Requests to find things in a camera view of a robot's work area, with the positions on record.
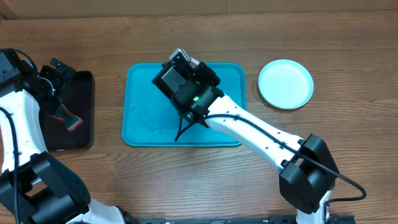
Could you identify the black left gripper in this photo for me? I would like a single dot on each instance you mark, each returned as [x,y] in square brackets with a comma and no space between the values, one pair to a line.
[53,104]

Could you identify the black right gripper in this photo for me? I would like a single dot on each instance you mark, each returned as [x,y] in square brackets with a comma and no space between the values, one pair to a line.
[208,74]

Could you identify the pink green scrub sponge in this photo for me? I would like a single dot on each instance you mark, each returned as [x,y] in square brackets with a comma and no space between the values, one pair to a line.
[71,120]

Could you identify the light blue plate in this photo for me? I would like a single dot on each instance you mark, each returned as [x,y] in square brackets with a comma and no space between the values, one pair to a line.
[285,84]

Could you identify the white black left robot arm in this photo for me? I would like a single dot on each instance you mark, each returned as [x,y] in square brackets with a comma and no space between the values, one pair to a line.
[35,186]

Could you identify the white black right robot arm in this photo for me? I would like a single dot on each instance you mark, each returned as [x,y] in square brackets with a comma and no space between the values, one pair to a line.
[262,138]

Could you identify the black rectangular water tray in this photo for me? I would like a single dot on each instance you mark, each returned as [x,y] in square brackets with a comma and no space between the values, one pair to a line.
[79,99]

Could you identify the teal plastic serving tray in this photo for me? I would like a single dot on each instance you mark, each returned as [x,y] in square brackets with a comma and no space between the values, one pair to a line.
[150,120]

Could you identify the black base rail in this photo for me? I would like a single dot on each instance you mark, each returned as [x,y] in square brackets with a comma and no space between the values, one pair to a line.
[273,219]

